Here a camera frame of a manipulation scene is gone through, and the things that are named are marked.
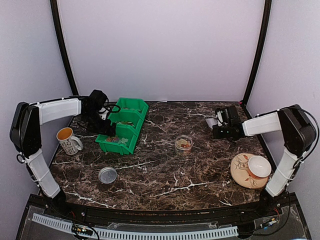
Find green bin colourful candies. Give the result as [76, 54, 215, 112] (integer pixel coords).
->
[95, 124, 141, 155]

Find green bin mixed candies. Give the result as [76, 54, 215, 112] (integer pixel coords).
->
[108, 109, 144, 134]

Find right black frame post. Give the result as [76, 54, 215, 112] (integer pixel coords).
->
[241, 0, 272, 108]

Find beige floral plate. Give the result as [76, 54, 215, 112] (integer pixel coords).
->
[230, 153, 269, 189]

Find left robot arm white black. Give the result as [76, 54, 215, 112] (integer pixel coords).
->
[9, 89, 117, 218]

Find black frame post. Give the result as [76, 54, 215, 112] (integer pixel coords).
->
[50, 0, 79, 95]
[241, 0, 272, 108]

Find black front rail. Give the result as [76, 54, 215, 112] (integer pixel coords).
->
[19, 194, 290, 227]

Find grey round plastic lid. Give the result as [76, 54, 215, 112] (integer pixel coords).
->
[98, 167, 118, 184]

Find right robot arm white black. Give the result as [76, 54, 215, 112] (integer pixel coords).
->
[211, 104, 320, 217]

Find metal scoop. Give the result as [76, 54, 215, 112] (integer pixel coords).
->
[205, 117, 222, 129]

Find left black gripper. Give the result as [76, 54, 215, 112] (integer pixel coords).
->
[82, 110, 116, 137]

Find white slotted cable duct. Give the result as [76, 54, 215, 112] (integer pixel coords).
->
[31, 213, 239, 240]

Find left black frame post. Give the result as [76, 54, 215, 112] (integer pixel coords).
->
[50, 0, 79, 95]

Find white orange bowl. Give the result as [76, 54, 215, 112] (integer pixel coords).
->
[247, 155, 272, 179]

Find white patterned mug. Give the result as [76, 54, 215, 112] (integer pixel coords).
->
[56, 127, 84, 156]

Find clear plastic cup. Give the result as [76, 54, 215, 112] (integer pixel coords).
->
[174, 135, 194, 156]

